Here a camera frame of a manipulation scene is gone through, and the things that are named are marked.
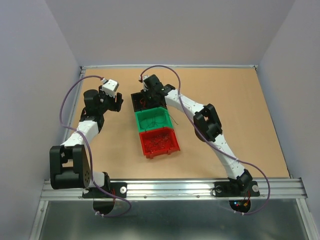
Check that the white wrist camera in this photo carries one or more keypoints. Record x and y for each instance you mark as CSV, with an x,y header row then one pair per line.
x,y
142,80
109,87

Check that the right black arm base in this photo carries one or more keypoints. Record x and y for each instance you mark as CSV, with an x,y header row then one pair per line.
x,y
226,189

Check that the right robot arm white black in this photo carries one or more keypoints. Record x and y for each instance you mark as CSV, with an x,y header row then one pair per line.
x,y
207,127

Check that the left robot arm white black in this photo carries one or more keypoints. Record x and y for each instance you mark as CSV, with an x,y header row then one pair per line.
x,y
71,162

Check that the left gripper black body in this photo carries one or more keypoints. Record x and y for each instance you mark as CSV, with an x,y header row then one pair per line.
x,y
107,102

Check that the aluminium front rail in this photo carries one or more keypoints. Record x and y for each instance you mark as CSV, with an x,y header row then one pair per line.
x,y
183,189

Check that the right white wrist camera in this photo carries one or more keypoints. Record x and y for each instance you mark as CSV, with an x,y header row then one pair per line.
x,y
142,80

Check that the green plastic bin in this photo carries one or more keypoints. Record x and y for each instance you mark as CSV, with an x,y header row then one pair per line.
x,y
152,119

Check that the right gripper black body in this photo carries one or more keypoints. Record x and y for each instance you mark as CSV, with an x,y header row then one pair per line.
x,y
150,91

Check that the black plastic bin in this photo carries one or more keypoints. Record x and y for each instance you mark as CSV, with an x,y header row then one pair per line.
x,y
139,104

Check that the red plastic bin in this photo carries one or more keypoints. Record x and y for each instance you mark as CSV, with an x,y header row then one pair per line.
x,y
160,141

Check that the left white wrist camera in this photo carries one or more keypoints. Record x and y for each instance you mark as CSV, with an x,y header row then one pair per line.
x,y
109,87

